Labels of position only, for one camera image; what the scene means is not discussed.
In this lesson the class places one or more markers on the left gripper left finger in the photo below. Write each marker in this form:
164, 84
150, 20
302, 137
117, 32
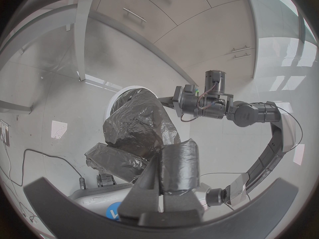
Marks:
147, 188

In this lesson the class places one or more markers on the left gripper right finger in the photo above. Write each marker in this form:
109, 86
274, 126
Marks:
184, 205

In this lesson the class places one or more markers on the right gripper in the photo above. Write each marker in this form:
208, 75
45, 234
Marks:
192, 106

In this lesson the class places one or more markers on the black plastic bag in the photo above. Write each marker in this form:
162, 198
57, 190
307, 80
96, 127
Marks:
139, 123

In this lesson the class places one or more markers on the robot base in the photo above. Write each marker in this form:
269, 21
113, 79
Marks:
99, 195

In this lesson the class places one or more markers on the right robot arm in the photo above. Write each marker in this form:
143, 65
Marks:
246, 113

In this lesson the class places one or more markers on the white trash bin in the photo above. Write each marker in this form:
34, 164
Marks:
112, 101

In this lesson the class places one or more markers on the beige cabinet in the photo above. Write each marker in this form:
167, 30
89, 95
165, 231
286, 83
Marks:
199, 21

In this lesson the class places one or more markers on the grey chair with white legs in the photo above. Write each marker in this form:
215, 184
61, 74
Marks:
81, 46

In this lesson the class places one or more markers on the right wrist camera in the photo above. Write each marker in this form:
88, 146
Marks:
190, 88

